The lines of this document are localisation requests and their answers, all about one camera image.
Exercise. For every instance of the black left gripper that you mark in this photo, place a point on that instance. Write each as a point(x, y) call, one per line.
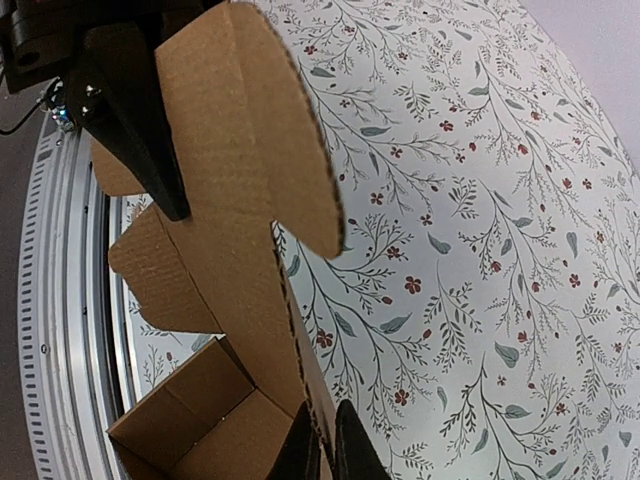
point(113, 89)

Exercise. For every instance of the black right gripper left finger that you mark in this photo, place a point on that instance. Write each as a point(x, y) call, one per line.
point(300, 454)

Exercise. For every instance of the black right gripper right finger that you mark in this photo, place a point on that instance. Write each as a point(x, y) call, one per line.
point(355, 455)

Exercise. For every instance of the brown cardboard box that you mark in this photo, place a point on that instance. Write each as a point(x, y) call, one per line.
point(251, 155)

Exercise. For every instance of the floral patterned table mat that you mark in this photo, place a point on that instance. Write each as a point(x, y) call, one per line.
point(483, 314)

